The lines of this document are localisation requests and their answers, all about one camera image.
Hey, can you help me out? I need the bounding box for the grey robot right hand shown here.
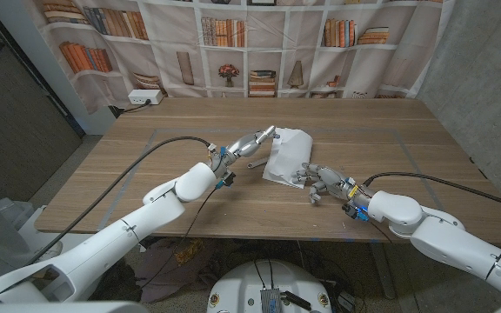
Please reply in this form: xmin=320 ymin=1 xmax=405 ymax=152
xmin=291 ymin=163 xmax=376 ymax=212

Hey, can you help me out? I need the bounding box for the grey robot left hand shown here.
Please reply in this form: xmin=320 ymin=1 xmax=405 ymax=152
xmin=209 ymin=125 xmax=280 ymax=177

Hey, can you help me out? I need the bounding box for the white paper sheet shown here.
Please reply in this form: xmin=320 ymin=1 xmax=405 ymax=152
xmin=262 ymin=127 xmax=314 ymax=190

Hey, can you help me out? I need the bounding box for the white power strip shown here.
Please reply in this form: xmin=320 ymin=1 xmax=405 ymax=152
xmin=127 ymin=89 xmax=164 ymax=106

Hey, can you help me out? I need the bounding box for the grey finned electronics module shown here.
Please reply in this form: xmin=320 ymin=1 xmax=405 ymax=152
xmin=260 ymin=287 xmax=282 ymax=313

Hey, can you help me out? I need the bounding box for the white robot torso base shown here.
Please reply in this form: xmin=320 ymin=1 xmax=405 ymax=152
xmin=206 ymin=259 xmax=333 ymax=313

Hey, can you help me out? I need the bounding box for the purple cloth on floor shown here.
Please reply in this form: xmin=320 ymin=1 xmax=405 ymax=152
xmin=135 ymin=237 xmax=217 ymax=304

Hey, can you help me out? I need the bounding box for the white shoe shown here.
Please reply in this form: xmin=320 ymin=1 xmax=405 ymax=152
xmin=37 ymin=241 xmax=63 ymax=262

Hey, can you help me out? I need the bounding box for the white robot chest shell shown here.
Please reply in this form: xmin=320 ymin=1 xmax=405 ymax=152
xmin=0 ymin=301 xmax=150 ymax=313

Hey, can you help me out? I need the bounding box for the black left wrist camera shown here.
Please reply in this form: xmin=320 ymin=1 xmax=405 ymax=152
xmin=215 ymin=171 xmax=237 ymax=190

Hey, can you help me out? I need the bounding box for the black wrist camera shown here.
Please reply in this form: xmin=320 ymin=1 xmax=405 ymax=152
xmin=215 ymin=171 xmax=237 ymax=190
xmin=341 ymin=203 xmax=370 ymax=223

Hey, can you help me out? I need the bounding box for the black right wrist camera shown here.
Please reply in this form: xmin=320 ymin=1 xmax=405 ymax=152
xmin=341 ymin=203 xmax=370 ymax=223

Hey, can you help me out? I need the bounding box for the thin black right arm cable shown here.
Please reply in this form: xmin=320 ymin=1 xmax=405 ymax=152
xmin=368 ymin=220 xmax=394 ymax=244

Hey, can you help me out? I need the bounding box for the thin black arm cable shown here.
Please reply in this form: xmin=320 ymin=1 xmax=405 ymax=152
xmin=139 ymin=187 xmax=217 ymax=290
xmin=368 ymin=220 xmax=394 ymax=244

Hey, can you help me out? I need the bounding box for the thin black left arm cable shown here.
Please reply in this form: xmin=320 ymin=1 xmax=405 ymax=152
xmin=139 ymin=187 xmax=217 ymax=290

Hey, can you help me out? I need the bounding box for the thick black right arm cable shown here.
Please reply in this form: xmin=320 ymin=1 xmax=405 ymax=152
xmin=363 ymin=171 xmax=501 ymax=214

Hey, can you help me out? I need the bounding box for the black power plug cable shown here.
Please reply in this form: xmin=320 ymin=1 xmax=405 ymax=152
xmin=107 ymin=98 xmax=152 ymax=119

